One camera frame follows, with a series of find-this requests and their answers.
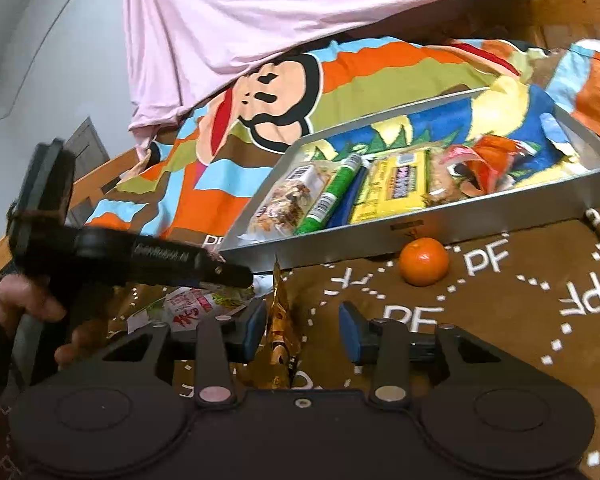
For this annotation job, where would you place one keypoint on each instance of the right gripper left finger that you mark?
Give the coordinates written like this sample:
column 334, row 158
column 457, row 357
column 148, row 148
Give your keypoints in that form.
column 223, row 340

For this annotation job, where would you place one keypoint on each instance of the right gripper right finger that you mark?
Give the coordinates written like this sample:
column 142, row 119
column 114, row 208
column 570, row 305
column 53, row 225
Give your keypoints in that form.
column 382, row 344

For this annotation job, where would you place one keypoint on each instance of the gold foil snack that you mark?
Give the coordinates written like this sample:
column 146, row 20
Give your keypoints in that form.
column 277, row 364

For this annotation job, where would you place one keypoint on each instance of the white green vegetable snack bag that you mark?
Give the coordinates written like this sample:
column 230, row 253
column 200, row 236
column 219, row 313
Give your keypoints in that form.
column 185, row 307

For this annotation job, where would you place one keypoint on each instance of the small orange mandarin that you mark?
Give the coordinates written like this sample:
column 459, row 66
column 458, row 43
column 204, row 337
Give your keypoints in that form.
column 423, row 262

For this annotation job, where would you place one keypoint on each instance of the nut bar clear wrapper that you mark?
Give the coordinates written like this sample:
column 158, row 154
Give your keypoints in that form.
column 289, row 200

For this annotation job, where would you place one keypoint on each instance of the blue white snack bar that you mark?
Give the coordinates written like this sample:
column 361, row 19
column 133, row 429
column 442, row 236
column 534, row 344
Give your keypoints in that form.
column 343, row 212

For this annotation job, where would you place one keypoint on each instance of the green sausage stick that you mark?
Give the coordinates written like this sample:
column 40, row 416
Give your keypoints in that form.
column 331, row 197

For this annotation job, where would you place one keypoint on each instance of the yellow snack pack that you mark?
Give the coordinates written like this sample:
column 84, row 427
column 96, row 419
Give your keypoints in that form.
column 395, row 185

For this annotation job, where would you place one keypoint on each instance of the rice cracker clear pack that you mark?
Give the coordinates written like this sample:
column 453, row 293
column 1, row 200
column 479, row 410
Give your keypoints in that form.
column 442, row 187

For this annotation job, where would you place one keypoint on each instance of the orange chicken foot pack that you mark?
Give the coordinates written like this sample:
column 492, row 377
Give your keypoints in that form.
column 486, row 163

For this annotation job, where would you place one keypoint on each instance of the person's left hand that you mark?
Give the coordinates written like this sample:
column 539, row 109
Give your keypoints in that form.
column 19, row 296

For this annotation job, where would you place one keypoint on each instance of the brown monkey print blanket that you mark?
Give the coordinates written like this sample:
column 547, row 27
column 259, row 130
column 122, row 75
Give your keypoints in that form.
column 535, row 293

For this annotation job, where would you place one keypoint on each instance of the metal tray with dinosaur cloth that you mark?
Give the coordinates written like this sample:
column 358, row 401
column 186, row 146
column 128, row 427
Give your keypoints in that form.
column 558, row 183

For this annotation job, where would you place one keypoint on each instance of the pink bed sheet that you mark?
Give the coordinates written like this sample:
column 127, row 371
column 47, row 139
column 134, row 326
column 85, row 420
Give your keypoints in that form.
column 179, row 52

